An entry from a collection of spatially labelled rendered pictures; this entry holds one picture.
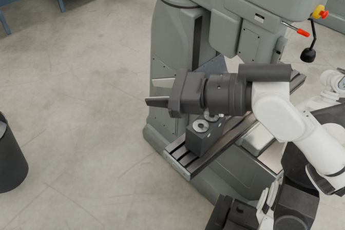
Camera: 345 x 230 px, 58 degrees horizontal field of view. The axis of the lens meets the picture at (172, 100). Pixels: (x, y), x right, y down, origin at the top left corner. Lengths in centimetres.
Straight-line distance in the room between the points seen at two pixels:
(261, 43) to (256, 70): 107
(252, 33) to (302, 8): 32
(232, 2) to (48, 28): 346
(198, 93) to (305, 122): 21
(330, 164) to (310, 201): 55
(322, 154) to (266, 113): 16
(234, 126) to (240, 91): 146
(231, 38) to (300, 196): 90
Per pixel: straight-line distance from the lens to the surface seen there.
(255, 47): 170
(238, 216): 209
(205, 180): 263
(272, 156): 220
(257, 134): 216
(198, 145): 177
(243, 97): 61
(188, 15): 187
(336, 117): 102
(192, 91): 64
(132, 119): 326
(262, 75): 60
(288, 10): 147
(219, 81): 62
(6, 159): 281
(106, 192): 285
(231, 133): 199
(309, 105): 116
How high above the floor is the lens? 251
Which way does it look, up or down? 47 degrees down
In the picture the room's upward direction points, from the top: straight up
